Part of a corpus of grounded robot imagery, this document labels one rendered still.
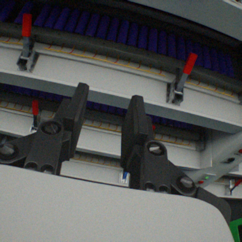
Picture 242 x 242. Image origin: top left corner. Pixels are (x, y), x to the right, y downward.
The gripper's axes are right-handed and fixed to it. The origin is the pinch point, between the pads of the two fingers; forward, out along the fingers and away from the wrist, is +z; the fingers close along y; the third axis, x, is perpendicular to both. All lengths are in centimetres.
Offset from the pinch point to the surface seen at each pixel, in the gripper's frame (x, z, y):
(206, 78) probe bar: -3.3, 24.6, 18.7
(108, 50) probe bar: -3.1, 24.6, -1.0
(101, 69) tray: -6.4, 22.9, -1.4
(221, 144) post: -17.1, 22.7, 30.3
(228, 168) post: -25, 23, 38
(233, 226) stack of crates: -41, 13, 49
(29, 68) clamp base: -7.3, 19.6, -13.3
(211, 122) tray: -10.0, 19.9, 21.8
